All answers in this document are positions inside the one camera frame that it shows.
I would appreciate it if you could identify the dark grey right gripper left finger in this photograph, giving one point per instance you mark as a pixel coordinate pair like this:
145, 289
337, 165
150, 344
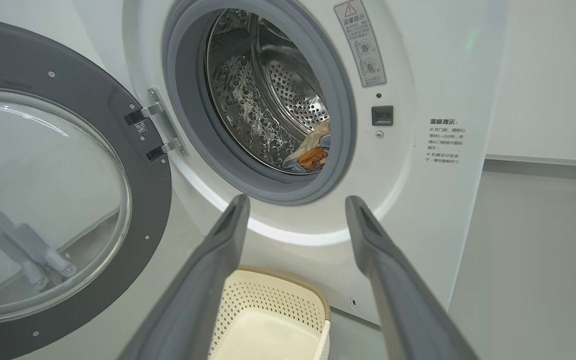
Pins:
198, 300

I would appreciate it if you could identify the round dark glass washer door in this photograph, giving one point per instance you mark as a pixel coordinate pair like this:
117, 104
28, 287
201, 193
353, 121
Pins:
43, 190

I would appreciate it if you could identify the white front-load washing machine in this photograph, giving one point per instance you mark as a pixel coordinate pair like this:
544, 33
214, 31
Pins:
418, 65

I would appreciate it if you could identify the blue cartoon print garment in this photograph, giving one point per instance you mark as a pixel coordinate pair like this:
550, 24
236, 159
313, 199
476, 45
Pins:
313, 157

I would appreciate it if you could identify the cream perforated laundry basket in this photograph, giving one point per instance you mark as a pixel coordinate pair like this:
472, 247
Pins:
268, 330

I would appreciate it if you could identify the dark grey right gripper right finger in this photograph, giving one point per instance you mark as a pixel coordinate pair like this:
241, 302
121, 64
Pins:
398, 300

